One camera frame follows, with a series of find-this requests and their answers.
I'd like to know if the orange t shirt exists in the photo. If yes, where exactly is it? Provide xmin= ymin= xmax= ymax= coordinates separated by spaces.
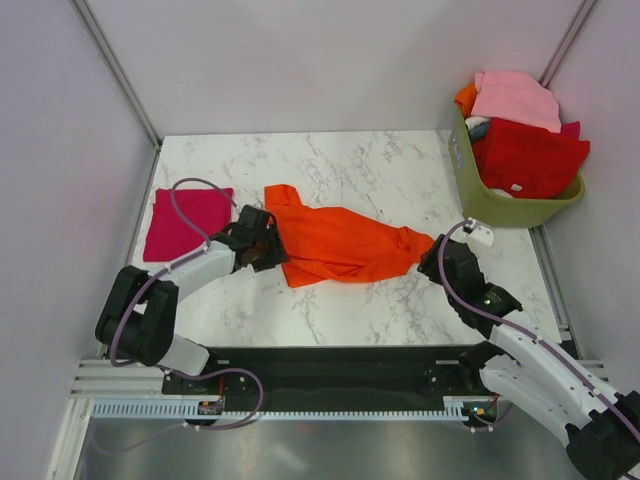
xmin=264 ymin=184 xmax=434 ymax=288

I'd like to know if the magenta t shirt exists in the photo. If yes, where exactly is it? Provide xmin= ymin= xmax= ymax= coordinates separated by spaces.
xmin=142 ymin=188 xmax=234 ymax=263

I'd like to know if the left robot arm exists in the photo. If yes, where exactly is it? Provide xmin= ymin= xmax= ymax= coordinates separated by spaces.
xmin=95 ymin=205 xmax=289 ymax=393

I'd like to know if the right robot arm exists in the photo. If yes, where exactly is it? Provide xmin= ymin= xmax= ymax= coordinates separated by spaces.
xmin=418 ymin=235 xmax=639 ymax=479

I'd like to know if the olive green laundry basket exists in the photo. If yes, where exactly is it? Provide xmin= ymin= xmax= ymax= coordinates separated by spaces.
xmin=448 ymin=107 xmax=585 ymax=229

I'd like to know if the red t shirt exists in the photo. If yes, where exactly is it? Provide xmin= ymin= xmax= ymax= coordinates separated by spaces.
xmin=472 ymin=118 xmax=590 ymax=199

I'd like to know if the teal garment in basket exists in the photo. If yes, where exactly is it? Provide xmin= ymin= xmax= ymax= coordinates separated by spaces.
xmin=468 ymin=122 xmax=490 ymax=143

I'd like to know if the white garment in basket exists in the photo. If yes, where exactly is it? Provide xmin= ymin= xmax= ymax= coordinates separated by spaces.
xmin=465 ymin=116 xmax=490 ymax=131

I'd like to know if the orange garment in basket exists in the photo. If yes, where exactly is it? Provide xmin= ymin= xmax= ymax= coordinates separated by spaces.
xmin=454 ymin=82 xmax=477 ymax=118

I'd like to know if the magenta garment in basket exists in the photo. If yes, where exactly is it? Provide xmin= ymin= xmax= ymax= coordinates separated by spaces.
xmin=560 ymin=121 xmax=581 ymax=140

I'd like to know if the pink t shirt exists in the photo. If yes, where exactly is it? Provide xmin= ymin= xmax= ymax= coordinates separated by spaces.
xmin=472 ymin=70 xmax=561 ymax=133

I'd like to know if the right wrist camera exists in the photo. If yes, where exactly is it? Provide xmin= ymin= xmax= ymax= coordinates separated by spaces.
xmin=462 ymin=217 xmax=495 ymax=247

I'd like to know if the right aluminium rail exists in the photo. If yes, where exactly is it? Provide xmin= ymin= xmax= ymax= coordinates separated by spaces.
xmin=529 ymin=226 xmax=582 ymax=360

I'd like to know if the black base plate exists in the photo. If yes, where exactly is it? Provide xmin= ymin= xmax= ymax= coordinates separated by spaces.
xmin=162 ymin=342 xmax=502 ymax=414

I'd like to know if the right aluminium frame post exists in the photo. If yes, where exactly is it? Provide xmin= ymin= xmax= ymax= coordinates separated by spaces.
xmin=539 ymin=0 xmax=601 ymax=88

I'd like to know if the aluminium frame post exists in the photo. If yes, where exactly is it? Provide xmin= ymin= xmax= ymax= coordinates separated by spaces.
xmin=539 ymin=0 xmax=601 ymax=88
xmin=69 ymin=0 xmax=163 ymax=152

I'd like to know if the white slotted cable duct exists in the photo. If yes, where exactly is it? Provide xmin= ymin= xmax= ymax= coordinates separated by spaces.
xmin=91 ymin=399 xmax=497 ymax=422

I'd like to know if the left aluminium frame post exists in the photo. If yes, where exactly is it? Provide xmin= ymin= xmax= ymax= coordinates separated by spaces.
xmin=69 ymin=0 xmax=163 ymax=152

